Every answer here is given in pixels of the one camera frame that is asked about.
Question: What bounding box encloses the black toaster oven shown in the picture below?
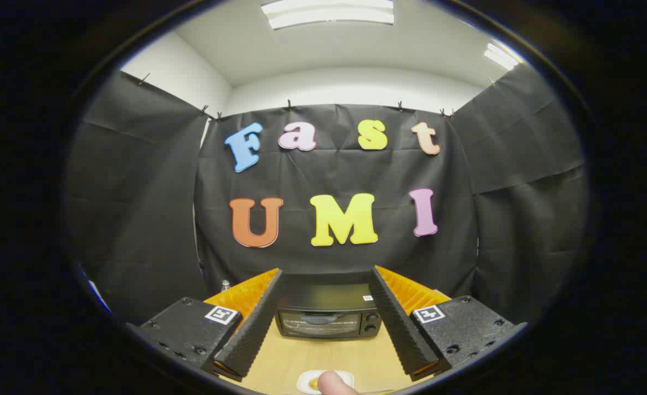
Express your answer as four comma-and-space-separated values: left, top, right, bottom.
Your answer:
275, 273, 383, 341

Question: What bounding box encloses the ceiling light panel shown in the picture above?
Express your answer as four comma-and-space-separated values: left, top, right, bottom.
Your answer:
484, 43, 520, 71
261, 0, 395, 31

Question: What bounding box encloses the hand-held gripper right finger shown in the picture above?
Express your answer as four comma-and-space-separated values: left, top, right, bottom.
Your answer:
368, 266, 528, 382

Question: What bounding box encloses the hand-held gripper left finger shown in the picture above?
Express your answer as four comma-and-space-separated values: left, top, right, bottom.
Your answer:
126, 268, 284, 383

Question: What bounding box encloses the white plate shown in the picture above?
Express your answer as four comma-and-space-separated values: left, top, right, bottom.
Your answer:
296, 370, 355, 395

